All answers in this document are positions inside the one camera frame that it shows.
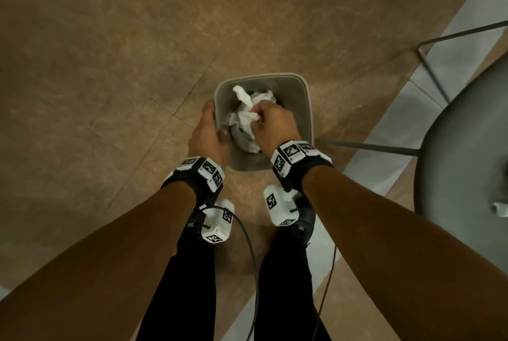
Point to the person's right shoe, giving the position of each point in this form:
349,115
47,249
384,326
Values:
305,217

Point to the person's right hand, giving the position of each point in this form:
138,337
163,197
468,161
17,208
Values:
277,126

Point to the grey waste bin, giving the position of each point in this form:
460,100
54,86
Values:
295,114

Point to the person's left leg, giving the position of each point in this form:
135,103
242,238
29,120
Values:
186,289

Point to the person's right fingers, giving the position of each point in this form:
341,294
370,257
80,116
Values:
260,114

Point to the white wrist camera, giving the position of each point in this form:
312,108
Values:
217,223
280,207

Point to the person's left forearm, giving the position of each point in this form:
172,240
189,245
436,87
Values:
111,265

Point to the person's left hand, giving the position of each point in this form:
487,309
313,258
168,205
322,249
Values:
206,136

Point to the grey chair seat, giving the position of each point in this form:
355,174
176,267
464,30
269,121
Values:
464,162

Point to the black right wrist tracker band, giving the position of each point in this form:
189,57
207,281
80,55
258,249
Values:
291,162

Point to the person's leg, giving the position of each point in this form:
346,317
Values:
285,281
186,289

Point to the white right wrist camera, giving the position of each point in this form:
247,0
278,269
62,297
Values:
280,207

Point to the person's right forearm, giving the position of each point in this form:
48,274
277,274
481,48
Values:
397,257

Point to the white paper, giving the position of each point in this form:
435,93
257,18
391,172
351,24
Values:
244,118

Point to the person's shoe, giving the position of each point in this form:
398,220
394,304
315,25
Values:
192,223
305,217

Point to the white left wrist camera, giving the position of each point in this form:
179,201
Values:
217,223

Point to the black left wrist tracker band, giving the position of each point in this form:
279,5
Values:
200,180

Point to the person's right leg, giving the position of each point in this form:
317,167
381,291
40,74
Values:
285,281

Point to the person's left thumb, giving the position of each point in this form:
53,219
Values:
224,137

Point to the metal chair frame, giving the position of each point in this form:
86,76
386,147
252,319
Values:
430,70

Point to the black wrist tracker band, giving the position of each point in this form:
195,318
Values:
200,180
291,162

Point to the person's left shoe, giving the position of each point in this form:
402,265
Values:
192,223

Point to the small white object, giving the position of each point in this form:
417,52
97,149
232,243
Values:
501,209

